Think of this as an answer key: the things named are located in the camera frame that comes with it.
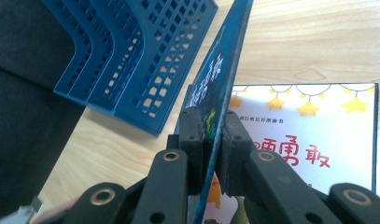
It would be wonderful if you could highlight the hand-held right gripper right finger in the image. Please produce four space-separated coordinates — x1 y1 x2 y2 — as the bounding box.
215 109 257 198

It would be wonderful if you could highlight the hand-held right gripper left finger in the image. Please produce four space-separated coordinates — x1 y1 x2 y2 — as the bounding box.
167 106 208 197

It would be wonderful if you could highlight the blue picture book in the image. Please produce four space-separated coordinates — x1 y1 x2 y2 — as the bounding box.
175 0 255 224

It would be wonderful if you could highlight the white picture book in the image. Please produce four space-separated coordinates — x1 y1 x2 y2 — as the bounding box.
203 82 379 224

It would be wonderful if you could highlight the blue plastic file rack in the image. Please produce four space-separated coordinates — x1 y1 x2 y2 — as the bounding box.
41 0 219 137

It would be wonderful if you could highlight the grey felt cover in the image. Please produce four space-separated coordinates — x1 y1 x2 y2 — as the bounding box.
0 0 86 224

